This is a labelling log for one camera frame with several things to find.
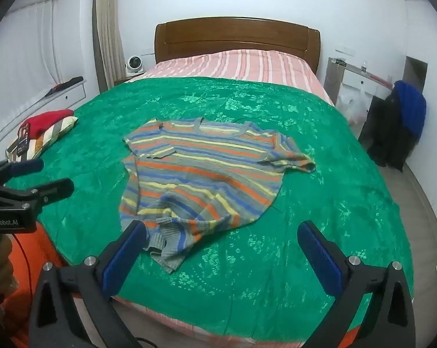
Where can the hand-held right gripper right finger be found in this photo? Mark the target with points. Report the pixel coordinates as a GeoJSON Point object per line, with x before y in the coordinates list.
{"type": "Point", "coordinates": [320, 261]}

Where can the black coat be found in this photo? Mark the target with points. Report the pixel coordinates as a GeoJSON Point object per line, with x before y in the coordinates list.
{"type": "Point", "coordinates": [385, 130]}

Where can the black packet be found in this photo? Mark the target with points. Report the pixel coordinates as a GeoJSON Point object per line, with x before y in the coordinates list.
{"type": "Point", "coordinates": [22, 137]}

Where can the blue jacket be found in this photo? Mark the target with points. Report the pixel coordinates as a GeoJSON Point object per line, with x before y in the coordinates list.
{"type": "Point", "coordinates": [412, 108]}

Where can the small white fan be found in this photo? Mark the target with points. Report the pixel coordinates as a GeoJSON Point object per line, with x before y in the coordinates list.
{"type": "Point", "coordinates": [134, 63]}

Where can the white plastic bag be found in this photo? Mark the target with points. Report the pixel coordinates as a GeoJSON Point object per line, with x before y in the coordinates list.
{"type": "Point", "coordinates": [352, 105]}

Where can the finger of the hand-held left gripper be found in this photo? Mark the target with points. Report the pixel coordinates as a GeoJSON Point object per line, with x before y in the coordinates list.
{"type": "Point", "coordinates": [48, 190]}
{"type": "Point", "coordinates": [22, 168]}

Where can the striped pillow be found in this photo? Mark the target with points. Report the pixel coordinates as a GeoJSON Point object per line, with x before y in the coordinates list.
{"type": "Point", "coordinates": [49, 139]}

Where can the white desk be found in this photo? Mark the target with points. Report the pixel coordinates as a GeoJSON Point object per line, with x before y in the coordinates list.
{"type": "Point", "coordinates": [352, 76]}

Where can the red cloth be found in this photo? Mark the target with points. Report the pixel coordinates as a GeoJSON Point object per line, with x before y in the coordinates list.
{"type": "Point", "coordinates": [46, 119]}

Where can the green patterned bedspread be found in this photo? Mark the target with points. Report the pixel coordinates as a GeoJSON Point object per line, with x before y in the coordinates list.
{"type": "Point", "coordinates": [312, 206]}

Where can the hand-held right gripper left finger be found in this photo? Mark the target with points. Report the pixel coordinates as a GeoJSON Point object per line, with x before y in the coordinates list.
{"type": "Point", "coordinates": [126, 257]}

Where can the wooden nightstand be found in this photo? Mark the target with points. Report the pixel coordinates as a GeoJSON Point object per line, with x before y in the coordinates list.
{"type": "Point", "coordinates": [122, 79]}

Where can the person's left hand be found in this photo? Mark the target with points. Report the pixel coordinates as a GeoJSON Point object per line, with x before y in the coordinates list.
{"type": "Point", "coordinates": [1, 264]}

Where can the striped knit sweater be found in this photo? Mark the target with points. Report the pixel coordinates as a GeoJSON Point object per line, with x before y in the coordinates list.
{"type": "Point", "coordinates": [204, 181]}

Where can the white sheer curtain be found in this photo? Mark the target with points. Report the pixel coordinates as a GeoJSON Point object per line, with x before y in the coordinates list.
{"type": "Point", "coordinates": [26, 43]}

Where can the wooden headboard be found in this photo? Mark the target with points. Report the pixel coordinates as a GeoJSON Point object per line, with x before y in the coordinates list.
{"type": "Point", "coordinates": [236, 32]}

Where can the beige curtain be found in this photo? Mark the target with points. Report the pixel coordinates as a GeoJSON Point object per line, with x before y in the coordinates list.
{"type": "Point", "coordinates": [107, 25]}

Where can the dark object on windowsill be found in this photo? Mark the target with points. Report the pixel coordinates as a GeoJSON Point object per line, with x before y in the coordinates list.
{"type": "Point", "coordinates": [64, 84]}

